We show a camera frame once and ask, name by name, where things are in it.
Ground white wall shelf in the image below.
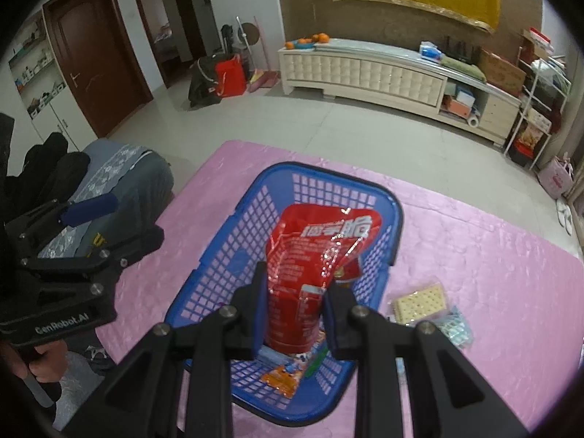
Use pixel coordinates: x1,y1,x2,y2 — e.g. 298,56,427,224
7,14,69,119

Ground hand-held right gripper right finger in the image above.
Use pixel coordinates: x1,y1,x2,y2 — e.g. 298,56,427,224
322,278,534,438

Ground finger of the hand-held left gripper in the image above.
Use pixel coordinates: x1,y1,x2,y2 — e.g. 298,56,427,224
20,225,165,274
4,193,119,256

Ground white slippers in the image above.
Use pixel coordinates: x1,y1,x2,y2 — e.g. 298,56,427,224
556,201,576,235

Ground pink shopping bag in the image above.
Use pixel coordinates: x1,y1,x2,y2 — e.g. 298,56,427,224
538,153,576,200

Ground person's left hand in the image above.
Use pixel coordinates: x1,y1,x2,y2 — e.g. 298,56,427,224
0,335,69,381

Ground light blue snack packet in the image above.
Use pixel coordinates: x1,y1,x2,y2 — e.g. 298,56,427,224
431,306,475,350

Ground orange white snack packet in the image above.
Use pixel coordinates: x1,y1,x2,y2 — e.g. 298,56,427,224
260,360,306,400

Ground pink dustpan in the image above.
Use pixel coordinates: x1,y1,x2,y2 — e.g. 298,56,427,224
249,68,279,89

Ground blue tissue pack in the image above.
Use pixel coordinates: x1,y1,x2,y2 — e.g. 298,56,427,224
419,41,444,62

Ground white tufted tv cabinet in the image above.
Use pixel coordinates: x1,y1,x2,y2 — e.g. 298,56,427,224
277,37,523,147

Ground clear cracker packet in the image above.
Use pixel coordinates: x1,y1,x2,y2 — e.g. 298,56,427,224
391,284,449,327

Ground red shopping bag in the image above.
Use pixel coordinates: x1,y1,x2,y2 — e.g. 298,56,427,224
214,55,247,99

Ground pink quilted blanket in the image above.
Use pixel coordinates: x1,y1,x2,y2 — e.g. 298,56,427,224
96,141,584,438

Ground brown wooden door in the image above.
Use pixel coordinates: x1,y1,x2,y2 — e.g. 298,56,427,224
43,0,153,138

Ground blue plastic basket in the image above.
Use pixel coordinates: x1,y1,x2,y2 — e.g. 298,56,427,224
163,162,404,427

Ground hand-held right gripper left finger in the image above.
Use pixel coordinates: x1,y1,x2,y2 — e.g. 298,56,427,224
61,261,270,438

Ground white metal rack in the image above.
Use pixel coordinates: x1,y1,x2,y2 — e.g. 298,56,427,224
504,50,572,169

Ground brown cardboard box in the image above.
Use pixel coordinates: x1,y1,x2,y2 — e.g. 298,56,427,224
477,48,527,97

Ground grey sofa with lace cover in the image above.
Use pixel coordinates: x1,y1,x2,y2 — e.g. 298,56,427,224
36,139,174,261

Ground red snack packet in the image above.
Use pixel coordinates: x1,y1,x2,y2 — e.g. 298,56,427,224
265,204,383,354

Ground black clothes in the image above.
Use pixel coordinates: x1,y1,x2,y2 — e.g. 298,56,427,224
0,112,92,220

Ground green cushion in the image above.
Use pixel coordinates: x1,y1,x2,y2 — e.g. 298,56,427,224
440,56,487,84

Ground black bag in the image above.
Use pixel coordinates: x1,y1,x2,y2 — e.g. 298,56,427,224
188,55,224,108

